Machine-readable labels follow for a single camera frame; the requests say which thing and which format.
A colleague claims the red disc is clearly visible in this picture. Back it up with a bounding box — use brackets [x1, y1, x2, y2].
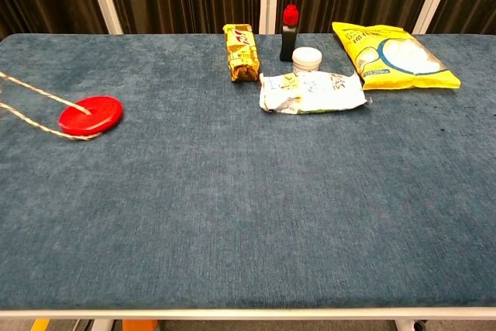
[58, 95, 125, 137]

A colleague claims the white braided rope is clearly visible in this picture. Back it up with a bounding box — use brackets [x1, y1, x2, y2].
[0, 71, 104, 142]

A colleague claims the blue table cloth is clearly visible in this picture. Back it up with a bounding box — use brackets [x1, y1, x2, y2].
[0, 33, 496, 312]

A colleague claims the white crumpled snack bag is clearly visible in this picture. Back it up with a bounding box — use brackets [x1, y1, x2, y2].
[258, 71, 374, 115]

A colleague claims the yellow snack bar package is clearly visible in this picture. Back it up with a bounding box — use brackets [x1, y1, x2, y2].
[222, 23, 260, 83]

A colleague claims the small white jar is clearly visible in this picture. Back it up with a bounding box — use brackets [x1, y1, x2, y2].
[291, 47, 323, 74]

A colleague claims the dark bottle with red cap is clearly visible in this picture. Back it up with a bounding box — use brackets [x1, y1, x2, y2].
[279, 4, 300, 63]

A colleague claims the large yellow snack bag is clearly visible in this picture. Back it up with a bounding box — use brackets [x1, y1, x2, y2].
[331, 21, 462, 91]

